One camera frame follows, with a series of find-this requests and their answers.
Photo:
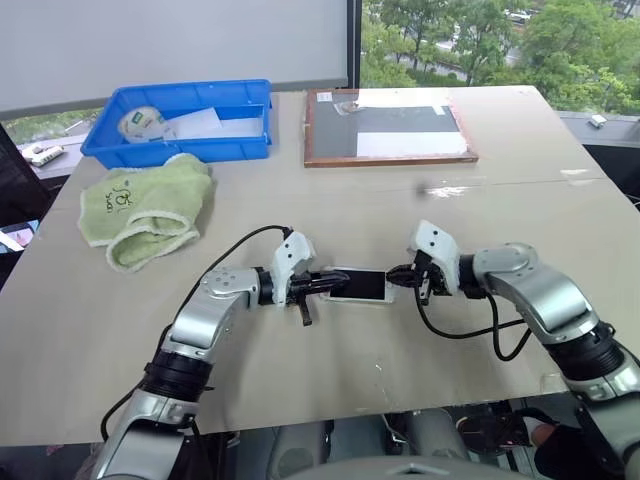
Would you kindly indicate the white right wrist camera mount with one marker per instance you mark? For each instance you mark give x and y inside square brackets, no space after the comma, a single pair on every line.
[435,240]

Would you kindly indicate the white roller blind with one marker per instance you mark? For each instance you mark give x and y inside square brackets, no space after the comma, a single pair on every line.
[170,45]

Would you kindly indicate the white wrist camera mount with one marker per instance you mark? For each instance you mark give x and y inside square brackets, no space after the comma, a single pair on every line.
[435,240]
[292,255]

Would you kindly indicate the narrow white paper sheet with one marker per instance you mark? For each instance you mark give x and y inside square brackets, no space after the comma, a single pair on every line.
[405,98]

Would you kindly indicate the white printed tape roll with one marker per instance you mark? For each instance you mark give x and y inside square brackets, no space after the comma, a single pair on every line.
[141,125]

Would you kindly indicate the small white label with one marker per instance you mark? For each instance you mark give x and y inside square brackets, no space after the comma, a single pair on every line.
[323,97]

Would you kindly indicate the black window frame post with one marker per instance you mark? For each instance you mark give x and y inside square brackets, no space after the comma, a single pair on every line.
[355,45]

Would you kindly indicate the white smartphone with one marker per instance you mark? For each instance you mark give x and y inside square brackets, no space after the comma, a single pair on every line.
[365,285]

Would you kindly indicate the green towel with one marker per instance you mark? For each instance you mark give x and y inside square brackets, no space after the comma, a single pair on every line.
[155,200]

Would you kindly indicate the white power strip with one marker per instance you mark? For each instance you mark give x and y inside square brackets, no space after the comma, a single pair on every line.
[42,155]

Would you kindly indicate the tilted white paper sheet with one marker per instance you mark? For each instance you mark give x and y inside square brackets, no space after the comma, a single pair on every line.
[197,122]

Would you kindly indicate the wooden framed blackboard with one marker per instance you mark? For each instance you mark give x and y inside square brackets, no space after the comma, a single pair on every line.
[332,140]

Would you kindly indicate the black chair back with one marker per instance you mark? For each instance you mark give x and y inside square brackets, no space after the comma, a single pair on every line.
[20,180]

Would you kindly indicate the blue plastic bin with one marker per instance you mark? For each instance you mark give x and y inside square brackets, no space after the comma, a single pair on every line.
[240,150]

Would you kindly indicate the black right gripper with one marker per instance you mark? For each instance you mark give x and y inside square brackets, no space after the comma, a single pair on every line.
[435,280]

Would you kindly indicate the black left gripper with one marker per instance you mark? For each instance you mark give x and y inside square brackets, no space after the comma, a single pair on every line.
[300,287]

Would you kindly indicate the black rounded object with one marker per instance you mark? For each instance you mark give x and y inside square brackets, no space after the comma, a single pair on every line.
[492,430]

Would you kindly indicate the small clear plastic bag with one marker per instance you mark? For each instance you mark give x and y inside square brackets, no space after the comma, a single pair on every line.
[348,108]

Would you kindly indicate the large white paper sheet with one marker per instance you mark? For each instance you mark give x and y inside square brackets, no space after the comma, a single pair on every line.
[412,144]

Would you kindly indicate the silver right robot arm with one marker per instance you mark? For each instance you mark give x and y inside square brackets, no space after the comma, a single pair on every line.
[540,290]

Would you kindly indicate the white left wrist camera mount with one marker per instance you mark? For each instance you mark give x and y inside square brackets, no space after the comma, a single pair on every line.
[292,255]

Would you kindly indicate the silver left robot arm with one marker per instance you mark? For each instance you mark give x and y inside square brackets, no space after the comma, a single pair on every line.
[220,295]

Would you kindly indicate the small white box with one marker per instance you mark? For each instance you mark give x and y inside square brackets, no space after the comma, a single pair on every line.
[597,121]

